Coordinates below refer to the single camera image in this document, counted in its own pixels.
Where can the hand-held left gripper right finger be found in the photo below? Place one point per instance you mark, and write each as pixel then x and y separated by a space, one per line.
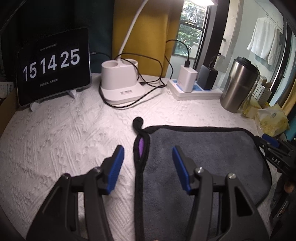
pixel 181 168

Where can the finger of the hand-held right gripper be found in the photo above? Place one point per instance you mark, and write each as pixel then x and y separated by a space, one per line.
pixel 271 139
pixel 274 160

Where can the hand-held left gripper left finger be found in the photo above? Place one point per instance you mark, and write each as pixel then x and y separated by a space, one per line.
pixel 115 168

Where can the grey towel with black edge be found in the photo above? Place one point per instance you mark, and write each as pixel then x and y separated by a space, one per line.
pixel 208 157

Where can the yellow tissue packet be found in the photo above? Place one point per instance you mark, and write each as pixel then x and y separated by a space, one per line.
pixel 274 120

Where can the yellow plastic bag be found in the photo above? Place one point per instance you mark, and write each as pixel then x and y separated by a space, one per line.
pixel 251 109

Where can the white perforated basket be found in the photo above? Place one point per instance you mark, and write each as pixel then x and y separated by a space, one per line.
pixel 262 93

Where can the stainless steel tumbler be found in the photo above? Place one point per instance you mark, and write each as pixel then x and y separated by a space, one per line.
pixel 238 88

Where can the white power strip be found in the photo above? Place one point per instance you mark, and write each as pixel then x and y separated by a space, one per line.
pixel 196 92

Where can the white tablet stand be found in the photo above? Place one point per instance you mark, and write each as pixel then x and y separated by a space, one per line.
pixel 72 93

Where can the black power adapter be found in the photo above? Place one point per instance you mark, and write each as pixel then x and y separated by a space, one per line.
pixel 208 77

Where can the white charger block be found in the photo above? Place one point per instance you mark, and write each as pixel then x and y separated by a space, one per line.
pixel 186 78

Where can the white desk lamp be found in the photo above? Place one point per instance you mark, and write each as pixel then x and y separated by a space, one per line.
pixel 118 76

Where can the hanging white garment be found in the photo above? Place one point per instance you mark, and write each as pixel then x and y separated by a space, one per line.
pixel 263 39

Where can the black tablet clock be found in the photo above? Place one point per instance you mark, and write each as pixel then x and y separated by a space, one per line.
pixel 52 67

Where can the window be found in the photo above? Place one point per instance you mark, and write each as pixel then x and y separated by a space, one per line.
pixel 192 30

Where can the yellow curtain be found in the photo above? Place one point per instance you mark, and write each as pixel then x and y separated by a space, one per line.
pixel 152 32

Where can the dark green curtain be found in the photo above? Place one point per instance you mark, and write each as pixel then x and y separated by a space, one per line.
pixel 69 16

